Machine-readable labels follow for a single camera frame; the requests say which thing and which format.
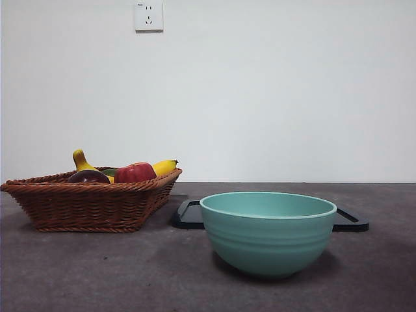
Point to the white wall socket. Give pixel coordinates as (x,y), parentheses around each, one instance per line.
(149,16)

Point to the brown wicker basket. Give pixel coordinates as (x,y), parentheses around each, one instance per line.
(81,208)

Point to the teal bowl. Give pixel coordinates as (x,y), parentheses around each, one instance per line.
(266,240)

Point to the yellow banana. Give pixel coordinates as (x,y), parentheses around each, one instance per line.
(83,164)

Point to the dark purple plum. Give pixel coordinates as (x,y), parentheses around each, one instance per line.
(87,178)

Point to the green avocado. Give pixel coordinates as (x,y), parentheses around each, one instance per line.
(109,171)

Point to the red apple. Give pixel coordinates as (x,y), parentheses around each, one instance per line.
(135,172)

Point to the black rectangular tray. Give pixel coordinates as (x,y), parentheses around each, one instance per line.
(188,217)

